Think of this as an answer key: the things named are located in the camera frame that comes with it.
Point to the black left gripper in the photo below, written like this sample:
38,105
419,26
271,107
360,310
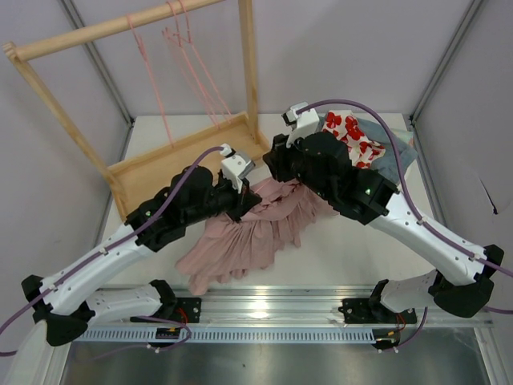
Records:
242,200

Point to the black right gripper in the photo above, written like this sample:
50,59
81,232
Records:
280,161

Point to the pink pleated skirt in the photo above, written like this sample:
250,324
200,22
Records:
228,249

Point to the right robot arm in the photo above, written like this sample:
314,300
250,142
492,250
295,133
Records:
461,281

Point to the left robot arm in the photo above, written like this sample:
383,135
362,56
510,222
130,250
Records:
71,301

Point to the red floral white garment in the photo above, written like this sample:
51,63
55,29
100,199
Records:
345,127

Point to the blue denim garment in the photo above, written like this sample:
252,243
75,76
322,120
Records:
387,165

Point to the wooden clothes rack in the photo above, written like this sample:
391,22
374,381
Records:
203,56

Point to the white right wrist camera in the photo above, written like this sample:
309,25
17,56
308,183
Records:
302,124

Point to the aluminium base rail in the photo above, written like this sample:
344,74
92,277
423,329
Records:
277,306

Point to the white slotted cable duct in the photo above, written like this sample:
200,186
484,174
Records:
199,334

